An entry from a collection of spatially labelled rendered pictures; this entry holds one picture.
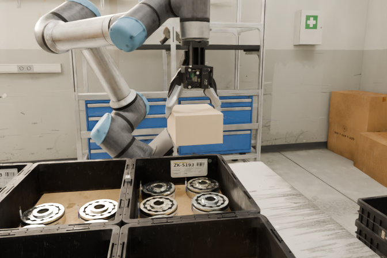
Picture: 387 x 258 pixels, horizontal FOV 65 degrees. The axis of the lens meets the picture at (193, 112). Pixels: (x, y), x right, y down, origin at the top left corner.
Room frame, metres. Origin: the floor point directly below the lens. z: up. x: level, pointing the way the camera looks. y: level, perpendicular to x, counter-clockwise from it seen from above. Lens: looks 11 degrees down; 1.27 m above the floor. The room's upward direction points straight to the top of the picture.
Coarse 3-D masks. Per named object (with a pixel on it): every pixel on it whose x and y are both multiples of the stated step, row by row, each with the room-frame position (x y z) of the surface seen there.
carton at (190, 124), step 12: (180, 108) 0.81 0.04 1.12; (192, 108) 0.81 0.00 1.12; (204, 108) 0.81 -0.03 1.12; (168, 120) 0.84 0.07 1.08; (180, 120) 0.71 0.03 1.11; (192, 120) 0.72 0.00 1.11; (204, 120) 0.72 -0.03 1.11; (216, 120) 0.73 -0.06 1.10; (180, 132) 0.71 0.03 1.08; (192, 132) 0.72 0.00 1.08; (204, 132) 0.72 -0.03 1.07; (216, 132) 0.73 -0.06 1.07; (180, 144) 0.71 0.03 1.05; (192, 144) 0.72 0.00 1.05; (204, 144) 0.72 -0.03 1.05
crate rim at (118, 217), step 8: (80, 160) 0.92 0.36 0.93; (88, 160) 0.92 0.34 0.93; (96, 160) 0.92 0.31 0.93; (104, 160) 0.92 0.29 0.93; (112, 160) 0.93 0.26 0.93; (120, 160) 0.93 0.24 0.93; (128, 160) 0.92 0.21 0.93; (32, 168) 0.85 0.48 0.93; (128, 168) 0.85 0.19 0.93; (24, 176) 0.79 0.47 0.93; (16, 184) 0.74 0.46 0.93; (8, 192) 0.69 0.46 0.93; (120, 192) 0.69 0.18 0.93; (0, 200) 0.65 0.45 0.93; (120, 208) 0.61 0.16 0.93; (120, 216) 0.58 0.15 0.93; (72, 224) 0.55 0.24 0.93; (80, 224) 0.55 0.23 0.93; (88, 224) 0.55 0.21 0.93; (96, 224) 0.55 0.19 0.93; (104, 224) 0.55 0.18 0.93; (112, 224) 0.55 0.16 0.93; (120, 224) 0.56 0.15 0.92; (0, 232) 0.52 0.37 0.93; (8, 232) 0.52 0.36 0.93
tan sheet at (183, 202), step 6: (174, 186) 0.95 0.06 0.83; (180, 186) 0.95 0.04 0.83; (186, 186) 0.95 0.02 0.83; (180, 192) 0.90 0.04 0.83; (186, 192) 0.90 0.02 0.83; (174, 198) 0.86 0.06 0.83; (180, 198) 0.86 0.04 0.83; (186, 198) 0.86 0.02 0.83; (180, 204) 0.82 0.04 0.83; (186, 204) 0.82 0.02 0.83; (180, 210) 0.79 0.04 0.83; (186, 210) 0.79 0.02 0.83; (138, 216) 0.76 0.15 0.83
